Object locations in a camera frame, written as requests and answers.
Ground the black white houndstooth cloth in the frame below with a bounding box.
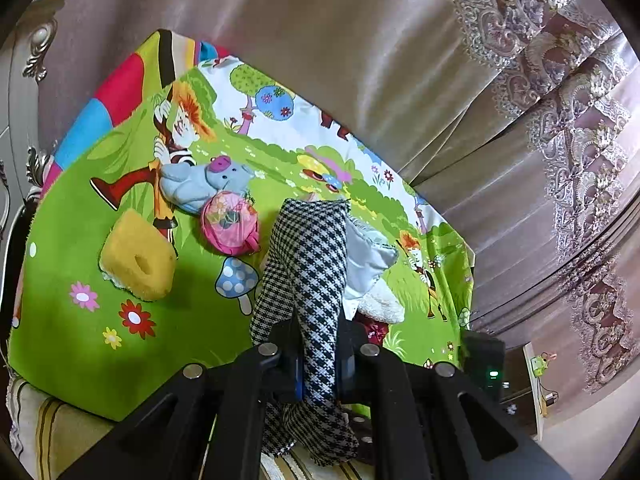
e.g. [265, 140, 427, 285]
[250, 198, 358, 467]

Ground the light blue cloth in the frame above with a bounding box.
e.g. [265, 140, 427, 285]
[344, 214, 398, 300]

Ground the white ornate nightstand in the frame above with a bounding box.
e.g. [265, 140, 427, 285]
[1, 0, 66, 237]

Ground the dark red knitted item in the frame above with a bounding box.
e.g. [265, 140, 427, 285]
[354, 312, 388, 346]

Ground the pink round cloth ball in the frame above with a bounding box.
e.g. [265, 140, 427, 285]
[200, 191, 259, 256]

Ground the blue plush pig toy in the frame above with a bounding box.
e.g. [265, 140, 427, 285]
[160, 155, 255, 214]

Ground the striped velvet sofa cushion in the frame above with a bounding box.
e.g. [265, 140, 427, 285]
[6, 375, 374, 480]

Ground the pink satin curtain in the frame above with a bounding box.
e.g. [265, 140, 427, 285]
[40, 0, 639, 418]

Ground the white fluffy towel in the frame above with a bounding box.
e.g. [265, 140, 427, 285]
[355, 278, 406, 324]

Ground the green cartoon print sheet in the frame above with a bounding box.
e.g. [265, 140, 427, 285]
[9, 29, 473, 419]

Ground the yellow sponge toy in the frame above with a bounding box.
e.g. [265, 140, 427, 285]
[99, 209, 177, 302]

